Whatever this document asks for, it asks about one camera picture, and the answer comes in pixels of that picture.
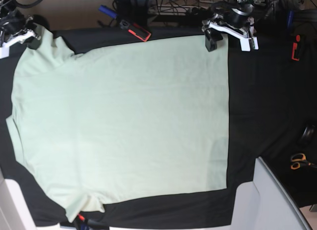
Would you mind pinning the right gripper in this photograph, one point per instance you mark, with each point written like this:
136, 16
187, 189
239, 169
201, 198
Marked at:
14, 23

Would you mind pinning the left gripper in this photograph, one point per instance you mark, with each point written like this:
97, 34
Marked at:
227, 16

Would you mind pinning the light green T-shirt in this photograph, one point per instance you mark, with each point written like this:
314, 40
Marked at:
121, 122

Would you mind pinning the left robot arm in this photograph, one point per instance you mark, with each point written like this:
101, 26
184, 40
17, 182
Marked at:
259, 7

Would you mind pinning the white power strip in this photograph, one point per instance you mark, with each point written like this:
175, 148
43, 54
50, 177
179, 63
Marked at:
170, 9

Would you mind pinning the black table cloth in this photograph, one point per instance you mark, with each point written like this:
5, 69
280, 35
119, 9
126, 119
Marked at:
271, 99

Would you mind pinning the blue cylinder right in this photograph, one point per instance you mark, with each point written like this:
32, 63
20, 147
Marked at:
289, 22

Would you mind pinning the red and black clamp right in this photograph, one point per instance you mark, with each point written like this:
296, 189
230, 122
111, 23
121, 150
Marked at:
297, 47

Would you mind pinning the black tape roll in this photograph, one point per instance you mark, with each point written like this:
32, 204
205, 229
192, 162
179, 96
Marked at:
307, 135

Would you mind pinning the white chair left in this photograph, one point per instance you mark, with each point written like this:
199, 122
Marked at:
14, 213

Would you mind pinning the white chair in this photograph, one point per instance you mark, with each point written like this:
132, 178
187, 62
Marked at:
14, 213
264, 204

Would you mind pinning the white chair right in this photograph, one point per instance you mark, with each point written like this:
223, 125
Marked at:
264, 204

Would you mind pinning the red clamp bottom edge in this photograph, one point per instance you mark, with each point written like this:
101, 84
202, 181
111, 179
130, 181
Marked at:
82, 223

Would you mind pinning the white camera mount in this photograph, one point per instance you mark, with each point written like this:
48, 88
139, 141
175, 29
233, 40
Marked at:
5, 46
248, 41

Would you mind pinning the blue handle clamp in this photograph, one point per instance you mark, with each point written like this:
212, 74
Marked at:
108, 11

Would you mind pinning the orange handled scissors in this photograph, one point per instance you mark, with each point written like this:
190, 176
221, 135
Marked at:
299, 160

